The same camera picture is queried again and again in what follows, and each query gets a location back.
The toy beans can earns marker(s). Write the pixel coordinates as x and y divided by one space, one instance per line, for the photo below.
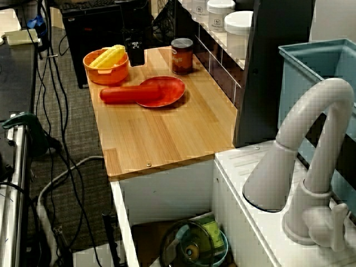
182 58

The white lidded jar printed label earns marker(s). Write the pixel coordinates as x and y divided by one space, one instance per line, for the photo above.
221 16

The light blue bowl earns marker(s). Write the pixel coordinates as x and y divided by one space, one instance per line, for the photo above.
224 244

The green cup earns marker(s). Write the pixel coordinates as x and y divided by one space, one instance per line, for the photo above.
212 225

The red toy sausage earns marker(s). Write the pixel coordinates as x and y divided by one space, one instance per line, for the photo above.
125 94

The grey toy faucet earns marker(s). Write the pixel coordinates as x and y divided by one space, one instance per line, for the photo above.
314 217

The yellow toy corn cob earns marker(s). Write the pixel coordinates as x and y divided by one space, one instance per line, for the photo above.
108 57

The green clamp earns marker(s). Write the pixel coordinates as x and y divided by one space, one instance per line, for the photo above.
30 130

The white lidded plastic jar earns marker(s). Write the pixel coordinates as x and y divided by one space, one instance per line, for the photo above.
237 33

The red round plate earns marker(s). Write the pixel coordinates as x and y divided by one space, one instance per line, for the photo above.
169 91

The aluminium frame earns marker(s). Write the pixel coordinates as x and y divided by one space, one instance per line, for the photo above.
14 208

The blue-grey plastic bin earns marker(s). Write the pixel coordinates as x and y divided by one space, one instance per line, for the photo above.
294 83

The dark desk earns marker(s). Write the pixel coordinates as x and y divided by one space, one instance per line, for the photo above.
16 83

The white toy sink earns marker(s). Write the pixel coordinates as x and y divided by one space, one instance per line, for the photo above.
167 194

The orange plastic pot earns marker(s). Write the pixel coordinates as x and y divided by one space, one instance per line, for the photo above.
108 76

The clear plastic jar printed label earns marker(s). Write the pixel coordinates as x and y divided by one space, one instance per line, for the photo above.
199 9

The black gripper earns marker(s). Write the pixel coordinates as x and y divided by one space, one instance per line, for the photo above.
133 31

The glass pot lid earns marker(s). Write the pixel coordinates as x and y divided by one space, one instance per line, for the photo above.
189 250

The dark tiled backsplash shelf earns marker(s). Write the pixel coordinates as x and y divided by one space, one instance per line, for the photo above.
264 83

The blue tape roll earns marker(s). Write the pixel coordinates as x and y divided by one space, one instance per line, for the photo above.
37 23

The pale paper pad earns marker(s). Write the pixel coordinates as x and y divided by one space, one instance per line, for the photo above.
20 36

